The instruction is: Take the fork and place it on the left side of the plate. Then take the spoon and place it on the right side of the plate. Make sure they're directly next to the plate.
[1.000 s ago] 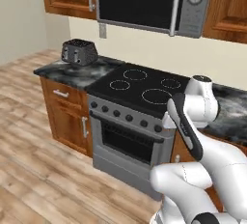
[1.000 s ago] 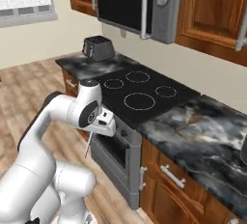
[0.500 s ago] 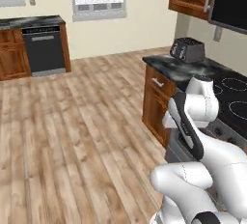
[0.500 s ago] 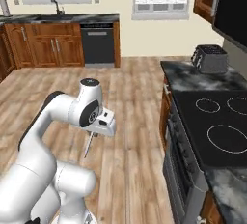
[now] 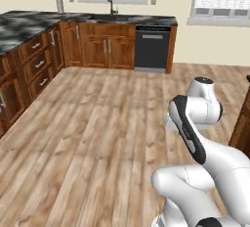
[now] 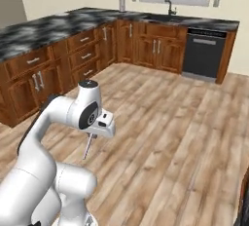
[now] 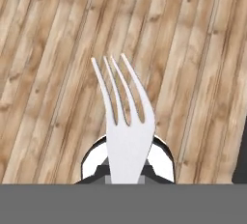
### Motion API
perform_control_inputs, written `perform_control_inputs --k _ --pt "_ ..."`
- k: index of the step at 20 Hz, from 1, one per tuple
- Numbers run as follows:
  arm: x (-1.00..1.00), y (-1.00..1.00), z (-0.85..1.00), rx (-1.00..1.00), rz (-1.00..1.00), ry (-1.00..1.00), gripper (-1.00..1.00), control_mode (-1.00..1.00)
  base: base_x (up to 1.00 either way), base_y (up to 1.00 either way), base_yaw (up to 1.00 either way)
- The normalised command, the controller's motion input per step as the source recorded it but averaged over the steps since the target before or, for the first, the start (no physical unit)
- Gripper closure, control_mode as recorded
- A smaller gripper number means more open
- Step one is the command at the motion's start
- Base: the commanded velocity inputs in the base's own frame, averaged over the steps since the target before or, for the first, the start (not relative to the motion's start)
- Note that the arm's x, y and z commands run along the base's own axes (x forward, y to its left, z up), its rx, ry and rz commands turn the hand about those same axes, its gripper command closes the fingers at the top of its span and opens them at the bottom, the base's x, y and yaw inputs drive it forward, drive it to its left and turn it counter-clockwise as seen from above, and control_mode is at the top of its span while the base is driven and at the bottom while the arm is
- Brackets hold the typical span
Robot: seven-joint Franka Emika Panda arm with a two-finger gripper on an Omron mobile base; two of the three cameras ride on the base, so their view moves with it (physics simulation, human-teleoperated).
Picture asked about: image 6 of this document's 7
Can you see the white paper towel roll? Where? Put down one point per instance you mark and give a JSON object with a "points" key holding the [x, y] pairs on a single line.
{"points": [[122, 3]]}

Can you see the black dishwasher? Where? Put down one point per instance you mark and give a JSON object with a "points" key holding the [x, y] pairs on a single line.
{"points": [[203, 54]]}

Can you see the silver cutlery piece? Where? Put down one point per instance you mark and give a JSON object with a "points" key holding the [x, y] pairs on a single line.
{"points": [[88, 146]]}

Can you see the dark tap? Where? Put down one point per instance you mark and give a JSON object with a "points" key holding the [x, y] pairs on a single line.
{"points": [[169, 6]]}

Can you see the dark sink basin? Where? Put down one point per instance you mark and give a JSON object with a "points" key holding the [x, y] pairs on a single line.
{"points": [[163, 18]]}

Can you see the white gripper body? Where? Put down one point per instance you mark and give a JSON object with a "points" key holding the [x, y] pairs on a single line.
{"points": [[105, 130]]}

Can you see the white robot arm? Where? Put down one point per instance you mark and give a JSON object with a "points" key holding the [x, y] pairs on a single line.
{"points": [[35, 171]]}

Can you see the brown wooden base cupboard run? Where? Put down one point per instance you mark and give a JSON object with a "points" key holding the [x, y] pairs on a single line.
{"points": [[48, 74]]}

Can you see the brown wooden sink cupboard run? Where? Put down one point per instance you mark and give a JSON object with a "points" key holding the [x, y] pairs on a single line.
{"points": [[152, 46]]}

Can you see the dark kitchen island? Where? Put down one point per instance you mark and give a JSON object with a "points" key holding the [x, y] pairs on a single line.
{"points": [[243, 200]]}

